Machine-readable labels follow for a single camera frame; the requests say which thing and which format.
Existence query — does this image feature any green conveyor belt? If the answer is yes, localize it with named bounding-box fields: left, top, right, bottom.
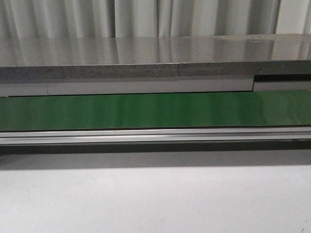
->
left=0, top=91, right=311, bottom=132

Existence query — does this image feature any aluminium conveyor front rail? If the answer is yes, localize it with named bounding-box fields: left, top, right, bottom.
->
left=0, top=127, right=311, bottom=146

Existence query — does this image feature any grey conveyor back rail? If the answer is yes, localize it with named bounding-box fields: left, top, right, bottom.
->
left=0, top=74, right=311, bottom=97

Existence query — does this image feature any white pleated curtain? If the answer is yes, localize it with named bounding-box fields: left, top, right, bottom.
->
left=0, top=0, right=311, bottom=39

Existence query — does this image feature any grey stone counter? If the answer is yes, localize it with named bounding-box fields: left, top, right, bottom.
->
left=0, top=34, right=311, bottom=83

